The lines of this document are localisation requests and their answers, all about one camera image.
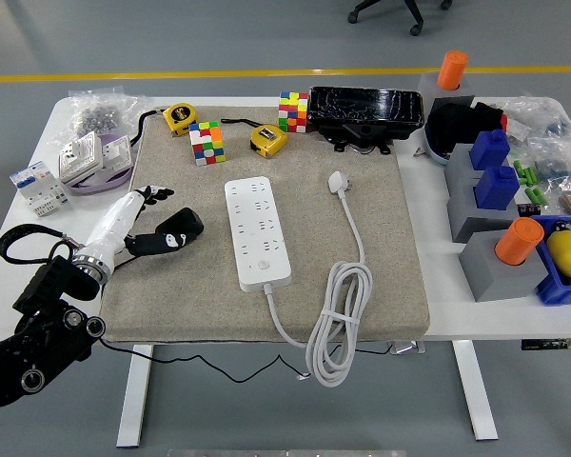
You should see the purple tape roll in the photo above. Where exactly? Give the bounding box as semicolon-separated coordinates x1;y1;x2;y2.
69;132;135;197

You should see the white power strip with cable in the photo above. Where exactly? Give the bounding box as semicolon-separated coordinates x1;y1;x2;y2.
224;169;375;388

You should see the clear bag of metal nuts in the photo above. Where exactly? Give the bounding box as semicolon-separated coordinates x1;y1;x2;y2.
51;88;148;149

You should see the yellow tape measure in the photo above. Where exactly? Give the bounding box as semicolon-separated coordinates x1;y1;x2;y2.
220;117;289;160
128;103;198;149

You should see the black plug adapter with cord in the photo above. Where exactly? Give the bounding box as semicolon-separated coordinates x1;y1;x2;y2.
97;207;311;384

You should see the blue plastic bin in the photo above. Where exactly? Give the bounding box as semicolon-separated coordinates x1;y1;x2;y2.
527;213;571;307

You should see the black cloth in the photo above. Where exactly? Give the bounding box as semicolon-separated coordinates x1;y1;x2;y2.
425;102;509;161

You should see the orange cylinder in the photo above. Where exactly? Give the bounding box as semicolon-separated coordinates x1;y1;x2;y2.
493;217;546;267
436;50;470;91

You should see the white bowl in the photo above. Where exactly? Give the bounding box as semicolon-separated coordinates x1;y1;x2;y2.
423;124;453;167

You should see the black office chair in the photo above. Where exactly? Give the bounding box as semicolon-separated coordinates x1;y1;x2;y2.
346;0;454;37

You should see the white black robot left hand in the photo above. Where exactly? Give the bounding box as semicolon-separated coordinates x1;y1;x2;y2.
78;185;192;268

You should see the colourful puzzle cube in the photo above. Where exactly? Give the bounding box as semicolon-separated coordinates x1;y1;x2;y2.
188;120;226;168
278;90;310;134

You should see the black plastic tray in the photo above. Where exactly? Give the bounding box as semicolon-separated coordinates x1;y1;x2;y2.
307;85;425;156

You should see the grey-brown mat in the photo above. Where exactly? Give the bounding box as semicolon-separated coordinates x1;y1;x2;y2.
98;105;432;344

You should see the blue block with knob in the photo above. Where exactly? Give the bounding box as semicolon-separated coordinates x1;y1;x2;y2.
473;165;522;211
469;129;512;171

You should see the black box under table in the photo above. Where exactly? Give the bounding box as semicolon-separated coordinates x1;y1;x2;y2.
521;338;571;351

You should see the white wall socket panel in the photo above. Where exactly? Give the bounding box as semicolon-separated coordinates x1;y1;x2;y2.
57;131;105;187
99;134;134;171

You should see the white circuit breaker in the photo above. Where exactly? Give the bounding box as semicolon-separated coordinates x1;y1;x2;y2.
9;160;71;218

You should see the metal bracket under table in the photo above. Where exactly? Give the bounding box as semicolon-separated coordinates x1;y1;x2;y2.
388;340;427;356

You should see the grey block with hole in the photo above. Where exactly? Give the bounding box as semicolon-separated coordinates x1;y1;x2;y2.
444;142;486;201
418;70;478;126
458;230;549;304
445;183;520;244

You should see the white table leg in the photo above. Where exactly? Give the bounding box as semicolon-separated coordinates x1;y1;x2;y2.
116;343;154;448
451;340;500;442

